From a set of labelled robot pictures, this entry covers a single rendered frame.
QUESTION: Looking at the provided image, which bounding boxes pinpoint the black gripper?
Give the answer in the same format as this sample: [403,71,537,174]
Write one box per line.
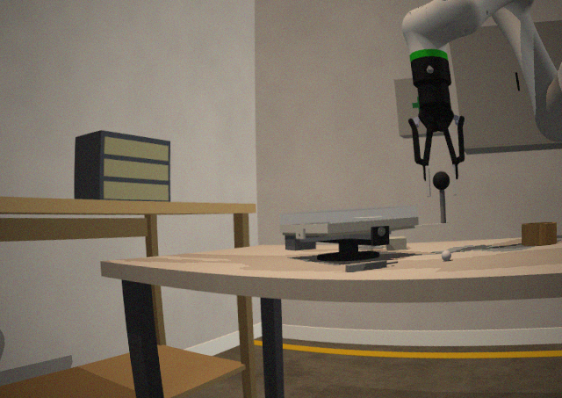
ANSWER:
[408,82,465,197]

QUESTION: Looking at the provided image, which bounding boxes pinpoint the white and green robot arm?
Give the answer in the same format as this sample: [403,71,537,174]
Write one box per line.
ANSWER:
[402,0,562,141]

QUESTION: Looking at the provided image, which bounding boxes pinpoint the brown cylinder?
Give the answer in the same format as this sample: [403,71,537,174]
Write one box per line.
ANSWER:
[522,222,557,246]

